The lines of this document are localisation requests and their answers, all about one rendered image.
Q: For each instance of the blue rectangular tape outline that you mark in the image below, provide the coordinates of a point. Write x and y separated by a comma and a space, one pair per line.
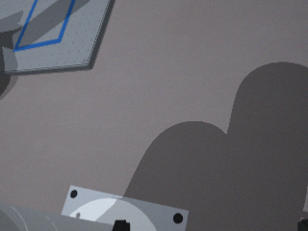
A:
59, 39

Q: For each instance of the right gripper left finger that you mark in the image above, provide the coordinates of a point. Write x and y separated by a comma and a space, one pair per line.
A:
121, 225

